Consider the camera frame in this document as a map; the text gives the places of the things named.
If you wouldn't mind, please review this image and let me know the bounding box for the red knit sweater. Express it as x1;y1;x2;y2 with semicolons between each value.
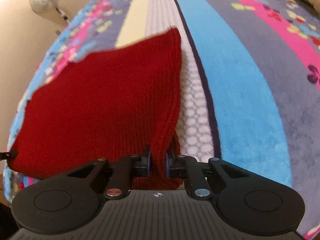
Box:
8;28;182;190

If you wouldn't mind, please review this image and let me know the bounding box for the floral striped bed blanket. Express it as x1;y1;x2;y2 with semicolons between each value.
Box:
1;0;319;239

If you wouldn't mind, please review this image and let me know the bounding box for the white standing fan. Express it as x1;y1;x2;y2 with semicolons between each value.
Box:
29;0;71;24

